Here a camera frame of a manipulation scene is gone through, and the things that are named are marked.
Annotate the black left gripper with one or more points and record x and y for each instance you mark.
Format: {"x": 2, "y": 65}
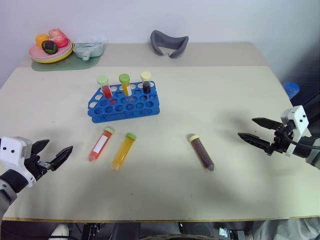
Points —
{"x": 35, "y": 166}

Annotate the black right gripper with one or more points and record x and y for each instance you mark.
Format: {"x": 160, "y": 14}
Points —
{"x": 280, "y": 143}

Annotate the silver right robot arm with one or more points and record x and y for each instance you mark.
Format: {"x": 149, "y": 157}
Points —
{"x": 313, "y": 155}

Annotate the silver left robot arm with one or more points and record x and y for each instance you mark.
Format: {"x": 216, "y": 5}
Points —
{"x": 10, "y": 180}

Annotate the red tube, green cap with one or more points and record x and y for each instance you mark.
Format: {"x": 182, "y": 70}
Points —
{"x": 100, "y": 146}
{"x": 107, "y": 91}

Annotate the dark tube, cream cap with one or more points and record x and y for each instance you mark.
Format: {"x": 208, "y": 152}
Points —
{"x": 146, "y": 87}
{"x": 201, "y": 152}

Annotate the yellow tube, green cap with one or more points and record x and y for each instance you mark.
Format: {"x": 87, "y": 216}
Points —
{"x": 122, "y": 153}
{"x": 124, "y": 80}

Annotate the blue plastic test tube rack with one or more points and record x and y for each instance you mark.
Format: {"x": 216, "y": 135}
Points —
{"x": 125, "y": 113}

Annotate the blue ribbed bottle cap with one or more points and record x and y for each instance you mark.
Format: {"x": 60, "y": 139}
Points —
{"x": 291, "y": 88}

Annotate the white shoe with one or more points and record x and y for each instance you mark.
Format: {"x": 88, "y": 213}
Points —
{"x": 60, "y": 230}

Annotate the green table mat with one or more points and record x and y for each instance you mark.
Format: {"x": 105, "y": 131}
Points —
{"x": 75, "y": 65}

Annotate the yellow plastic plate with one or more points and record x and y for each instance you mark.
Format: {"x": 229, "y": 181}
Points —
{"x": 53, "y": 61}

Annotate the grey cloth under table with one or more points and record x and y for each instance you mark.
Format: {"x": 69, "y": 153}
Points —
{"x": 287, "y": 228}

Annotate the pink plastic plate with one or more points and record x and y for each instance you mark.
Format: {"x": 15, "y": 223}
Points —
{"x": 35, "y": 51}

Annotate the dark toy fruit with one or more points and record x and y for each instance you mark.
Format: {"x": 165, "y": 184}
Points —
{"x": 49, "y": 47}

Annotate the light green fabric pouch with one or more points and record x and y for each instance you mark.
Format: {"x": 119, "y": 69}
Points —
{"x": 93, "y": 50}

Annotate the orange toy fruit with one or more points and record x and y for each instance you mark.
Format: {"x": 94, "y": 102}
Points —
{"x": 40, "y": 39}

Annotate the pink toy peach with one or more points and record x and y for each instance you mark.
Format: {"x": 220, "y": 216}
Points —
{"x": 58, "y": 37}

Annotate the grey padded face cushion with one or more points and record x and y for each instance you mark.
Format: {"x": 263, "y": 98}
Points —
{"x": 156, "y": 42}

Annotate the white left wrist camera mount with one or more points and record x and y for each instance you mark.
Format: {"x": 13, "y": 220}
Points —
{"x": 12, "y": 150}

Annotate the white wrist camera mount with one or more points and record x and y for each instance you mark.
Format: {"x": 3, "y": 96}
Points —
{"x": 12, "y": 150}
{"x": 298, "y": 117}

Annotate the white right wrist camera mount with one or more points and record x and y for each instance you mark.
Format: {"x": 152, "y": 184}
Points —
{"x": 298, "y": 117}

